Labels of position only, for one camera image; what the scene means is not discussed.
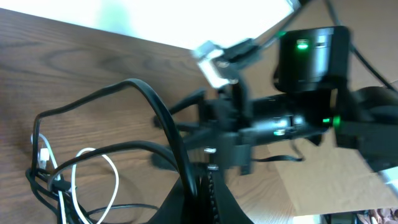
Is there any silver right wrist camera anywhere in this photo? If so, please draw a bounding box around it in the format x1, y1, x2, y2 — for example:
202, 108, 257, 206
191, 39, 261, 102

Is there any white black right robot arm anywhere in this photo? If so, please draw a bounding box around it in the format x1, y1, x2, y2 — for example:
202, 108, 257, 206
169, 26, 397, 175

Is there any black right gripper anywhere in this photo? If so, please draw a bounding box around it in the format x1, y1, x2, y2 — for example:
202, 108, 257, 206
149, 88, 259, 177

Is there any white usb cable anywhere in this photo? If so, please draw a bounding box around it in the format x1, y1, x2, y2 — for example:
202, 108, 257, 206
30, 133, 121, 224

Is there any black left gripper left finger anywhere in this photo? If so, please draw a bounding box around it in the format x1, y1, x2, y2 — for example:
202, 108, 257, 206
149, 178, 199, 224

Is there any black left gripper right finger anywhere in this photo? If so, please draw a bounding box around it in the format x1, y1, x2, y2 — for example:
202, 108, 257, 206
201, 170, 253, 224

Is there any black usb cable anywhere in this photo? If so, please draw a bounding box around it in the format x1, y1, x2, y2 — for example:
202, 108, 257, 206
25, 78, 200, 224

